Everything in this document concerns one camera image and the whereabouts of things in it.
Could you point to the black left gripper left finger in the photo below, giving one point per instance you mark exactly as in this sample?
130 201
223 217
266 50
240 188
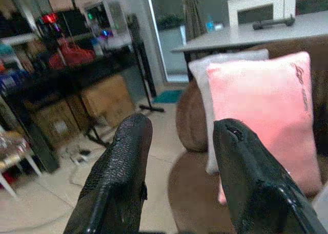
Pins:
115 180

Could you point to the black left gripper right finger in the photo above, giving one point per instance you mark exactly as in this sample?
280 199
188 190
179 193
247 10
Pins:
256 188

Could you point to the light grey pillow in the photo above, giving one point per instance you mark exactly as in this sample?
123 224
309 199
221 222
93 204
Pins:
201 80
321 205

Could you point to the brown round sofa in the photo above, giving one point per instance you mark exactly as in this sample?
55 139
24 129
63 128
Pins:
192 188

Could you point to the pink pillow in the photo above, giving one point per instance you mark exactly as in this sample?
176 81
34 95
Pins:
264 103

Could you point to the teal floor mat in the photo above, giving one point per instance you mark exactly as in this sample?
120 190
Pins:
167 96

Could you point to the brown cardboard box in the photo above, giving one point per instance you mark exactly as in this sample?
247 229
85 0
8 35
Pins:
59 126
107 101

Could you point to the white stool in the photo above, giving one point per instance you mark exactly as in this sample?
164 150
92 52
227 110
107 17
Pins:
15 157

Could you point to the black fan stand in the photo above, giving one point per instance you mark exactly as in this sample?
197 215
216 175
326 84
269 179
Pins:
143 72

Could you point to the black long table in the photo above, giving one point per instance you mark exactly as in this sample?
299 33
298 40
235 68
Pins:
64 77

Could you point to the red bag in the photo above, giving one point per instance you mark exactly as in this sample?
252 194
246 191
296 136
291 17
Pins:
71 53

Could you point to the white table black legs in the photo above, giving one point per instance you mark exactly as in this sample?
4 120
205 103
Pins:
243 39

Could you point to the black bar-shaped object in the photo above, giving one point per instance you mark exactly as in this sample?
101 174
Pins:
271 24

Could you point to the blue bottle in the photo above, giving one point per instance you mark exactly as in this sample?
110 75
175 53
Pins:
210 24

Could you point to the brown curtain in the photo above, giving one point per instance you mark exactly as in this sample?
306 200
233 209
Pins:
193 13

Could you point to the white cabinet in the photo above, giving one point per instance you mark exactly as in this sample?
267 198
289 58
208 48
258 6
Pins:
258 3

